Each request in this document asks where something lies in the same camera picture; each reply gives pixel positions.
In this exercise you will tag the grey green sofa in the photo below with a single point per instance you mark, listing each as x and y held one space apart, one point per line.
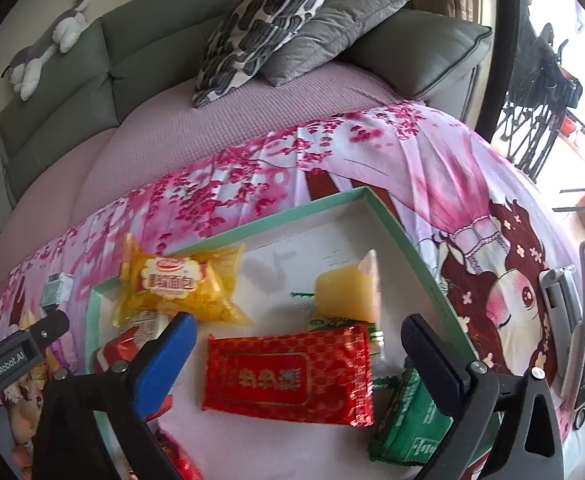
137 45

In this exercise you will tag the printed cartoon blanket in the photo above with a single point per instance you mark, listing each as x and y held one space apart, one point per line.
422 160

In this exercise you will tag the red patterned packet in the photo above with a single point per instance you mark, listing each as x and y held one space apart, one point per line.
292 375

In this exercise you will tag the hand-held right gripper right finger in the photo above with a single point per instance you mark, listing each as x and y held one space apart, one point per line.
425 350

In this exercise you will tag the dark sliding door frame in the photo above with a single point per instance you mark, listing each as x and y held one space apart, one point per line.
502 35

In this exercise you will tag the teal cardboard box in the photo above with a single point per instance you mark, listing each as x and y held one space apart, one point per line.
292 245

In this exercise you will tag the dark clothes rack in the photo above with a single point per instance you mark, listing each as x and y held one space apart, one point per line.
542 70

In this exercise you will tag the yellow cake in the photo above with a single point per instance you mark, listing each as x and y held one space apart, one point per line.
345 287

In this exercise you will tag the bright green snack packet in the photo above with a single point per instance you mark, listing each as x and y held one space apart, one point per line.
412 425

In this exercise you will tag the dark red foil packet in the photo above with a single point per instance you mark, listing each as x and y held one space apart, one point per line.
117 350

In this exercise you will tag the grey pillow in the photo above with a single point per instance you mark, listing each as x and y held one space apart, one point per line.
332 30

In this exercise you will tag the grey and white plush dog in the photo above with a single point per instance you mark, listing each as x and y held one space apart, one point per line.
47 45

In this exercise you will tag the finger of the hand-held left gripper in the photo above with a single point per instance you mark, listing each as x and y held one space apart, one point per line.
47 327

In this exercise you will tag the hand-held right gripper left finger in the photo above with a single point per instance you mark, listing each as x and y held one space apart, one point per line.
170 360

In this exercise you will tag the red snack bag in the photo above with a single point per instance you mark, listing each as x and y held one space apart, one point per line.
172 460

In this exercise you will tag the pink sofa cover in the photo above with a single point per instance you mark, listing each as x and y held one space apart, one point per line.
172 135

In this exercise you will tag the black balcony railing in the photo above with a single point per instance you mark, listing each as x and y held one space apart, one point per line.
532 140

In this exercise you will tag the black and white patterned pillow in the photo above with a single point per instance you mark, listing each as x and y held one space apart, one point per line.
262 25

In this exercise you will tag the yellow bread packet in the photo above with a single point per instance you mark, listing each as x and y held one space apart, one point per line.
172 280

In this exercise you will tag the clear packet of small cakes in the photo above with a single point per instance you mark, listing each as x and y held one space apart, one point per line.
22 425

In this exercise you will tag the dark green barcode packet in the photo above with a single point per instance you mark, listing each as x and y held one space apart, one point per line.
55 290

